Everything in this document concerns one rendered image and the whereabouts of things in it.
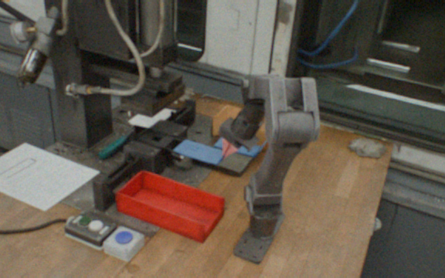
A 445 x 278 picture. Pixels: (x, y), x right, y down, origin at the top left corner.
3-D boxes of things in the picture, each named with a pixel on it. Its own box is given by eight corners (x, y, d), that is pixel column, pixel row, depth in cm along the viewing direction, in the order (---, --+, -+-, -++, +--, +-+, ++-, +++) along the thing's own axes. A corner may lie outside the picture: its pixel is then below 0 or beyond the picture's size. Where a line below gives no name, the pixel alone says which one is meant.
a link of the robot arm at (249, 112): (236, 106, 118) (249, 87, 114) (255, 113, 120) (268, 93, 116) (240, 124, 113) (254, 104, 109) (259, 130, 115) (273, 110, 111)
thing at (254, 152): (259, 158, 139) (260, 150, 137) (213, 146, 143) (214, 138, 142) (266, 148, 144) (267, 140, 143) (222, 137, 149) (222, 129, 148)
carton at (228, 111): (280, 157, 145) (283, 137, 142) (211, 137, 154) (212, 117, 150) (291, 140, 156) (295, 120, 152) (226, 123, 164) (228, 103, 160)
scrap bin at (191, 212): (202, 244, 107) (204, 225, 104) (117, 211, 116) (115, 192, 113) (223, 215, 117) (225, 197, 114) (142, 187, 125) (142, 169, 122)
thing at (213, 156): (222, 167, 122) (222, 157, 120) (173, 150, 127) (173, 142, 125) (232, 155, 127) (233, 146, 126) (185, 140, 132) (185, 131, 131)
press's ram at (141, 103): (154, 129, 119) (154, 16, 104) (76, 106, 127) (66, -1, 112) (188, 104, 133) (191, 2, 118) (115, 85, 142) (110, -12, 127)
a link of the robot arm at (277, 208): (244, 181, 107) (249, 195, 103) (280, 180, 109) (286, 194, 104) (242, 202, 111) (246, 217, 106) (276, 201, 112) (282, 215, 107)
